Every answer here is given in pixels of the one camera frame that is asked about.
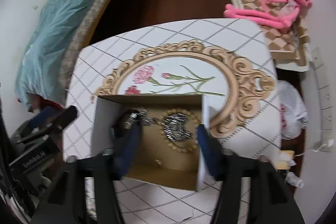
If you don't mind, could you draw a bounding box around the silver chain necklace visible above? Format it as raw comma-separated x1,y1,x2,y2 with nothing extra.
123,107,161,130

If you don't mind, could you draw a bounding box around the silver crystal bracelet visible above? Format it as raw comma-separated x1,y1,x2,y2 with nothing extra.
163,113,194,143

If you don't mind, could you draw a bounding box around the white cardboard box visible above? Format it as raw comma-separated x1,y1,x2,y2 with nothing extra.
91,94,210,191

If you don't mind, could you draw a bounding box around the white power strip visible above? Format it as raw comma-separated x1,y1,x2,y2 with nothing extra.
311,47,335,152

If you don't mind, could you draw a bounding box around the white plastic bag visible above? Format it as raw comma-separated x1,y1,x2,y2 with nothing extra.
278,80,307,140

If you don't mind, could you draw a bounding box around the white patterned tablecloth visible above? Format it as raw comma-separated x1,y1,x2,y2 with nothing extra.
63,18,281,223

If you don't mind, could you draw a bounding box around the bed with patterned mattress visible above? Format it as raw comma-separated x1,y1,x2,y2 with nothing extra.
58,0,110,90

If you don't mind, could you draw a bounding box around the pink panther plush toy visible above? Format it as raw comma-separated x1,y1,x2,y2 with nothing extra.
223,0,313,30

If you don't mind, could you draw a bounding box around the wooden bead bracelet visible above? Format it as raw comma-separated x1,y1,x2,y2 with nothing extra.
159,107,201,154

